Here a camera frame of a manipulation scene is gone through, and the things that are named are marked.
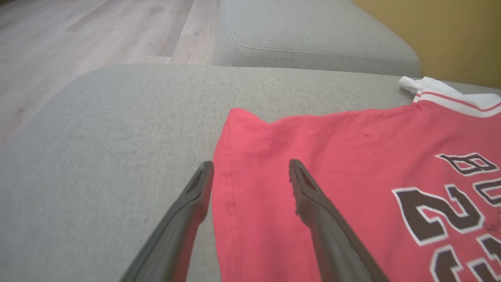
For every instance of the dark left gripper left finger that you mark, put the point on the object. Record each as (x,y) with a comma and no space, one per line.
(176,231)

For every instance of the grey fabric sofa cushion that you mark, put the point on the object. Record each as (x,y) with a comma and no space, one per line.
(313,35)

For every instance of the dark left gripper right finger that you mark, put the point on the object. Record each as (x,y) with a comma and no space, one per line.
(332,235)

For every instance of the red basketball jersey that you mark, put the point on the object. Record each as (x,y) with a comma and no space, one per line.
(352,156)

